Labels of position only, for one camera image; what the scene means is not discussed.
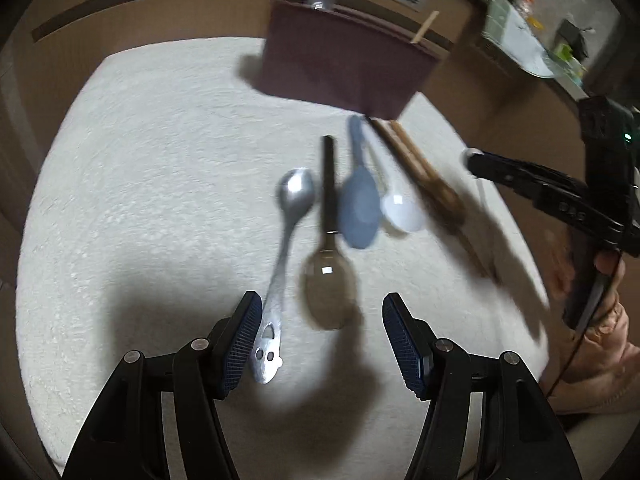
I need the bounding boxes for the black organizer box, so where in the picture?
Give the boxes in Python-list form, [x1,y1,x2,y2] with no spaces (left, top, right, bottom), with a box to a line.
[555,19,593,58]

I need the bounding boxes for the person's right forearm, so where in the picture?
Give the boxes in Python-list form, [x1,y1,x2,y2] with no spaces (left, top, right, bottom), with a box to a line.
[547,300,640,416]

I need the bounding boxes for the white towel mat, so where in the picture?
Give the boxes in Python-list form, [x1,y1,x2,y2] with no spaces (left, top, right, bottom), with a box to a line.
[15,35,556,480]

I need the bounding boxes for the wooden spoon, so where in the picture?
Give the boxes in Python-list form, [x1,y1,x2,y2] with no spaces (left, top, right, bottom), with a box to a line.
[390,121,468,226]

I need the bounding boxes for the silver metal spoon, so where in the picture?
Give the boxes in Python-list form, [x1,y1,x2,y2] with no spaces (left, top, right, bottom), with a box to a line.
[250,167,317,385]

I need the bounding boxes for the person's right hand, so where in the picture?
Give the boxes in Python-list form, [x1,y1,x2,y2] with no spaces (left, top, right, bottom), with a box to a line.
[592,249,627,291]

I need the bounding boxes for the white plastic spoon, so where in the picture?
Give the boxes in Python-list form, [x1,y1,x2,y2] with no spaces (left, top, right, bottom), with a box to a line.
[365,130,427,233]

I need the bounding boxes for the maroon utensil holder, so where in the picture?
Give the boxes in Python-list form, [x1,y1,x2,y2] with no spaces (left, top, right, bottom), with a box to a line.
[255,0,443,121]

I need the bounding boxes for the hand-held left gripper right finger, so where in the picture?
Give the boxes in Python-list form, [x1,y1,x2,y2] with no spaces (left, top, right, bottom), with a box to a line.
[382,292,583,480]

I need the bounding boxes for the black-handled spoon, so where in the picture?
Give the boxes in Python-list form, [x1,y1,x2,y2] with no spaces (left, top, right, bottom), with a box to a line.
[304,135,360,331]

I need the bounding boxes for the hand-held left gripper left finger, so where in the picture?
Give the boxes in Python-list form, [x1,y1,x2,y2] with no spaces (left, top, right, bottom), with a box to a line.
[60,290,263,480]

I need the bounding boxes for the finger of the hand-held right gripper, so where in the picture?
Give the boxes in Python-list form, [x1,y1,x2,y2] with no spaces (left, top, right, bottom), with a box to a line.
[465,150,627,250]

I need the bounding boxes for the green checked cloth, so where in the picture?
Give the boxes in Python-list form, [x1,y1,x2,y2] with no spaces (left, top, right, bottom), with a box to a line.
[482,0,556,78]

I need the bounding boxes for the blue plastic spoon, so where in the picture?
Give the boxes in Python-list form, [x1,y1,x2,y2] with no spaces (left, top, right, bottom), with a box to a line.
[337,115,382,250]

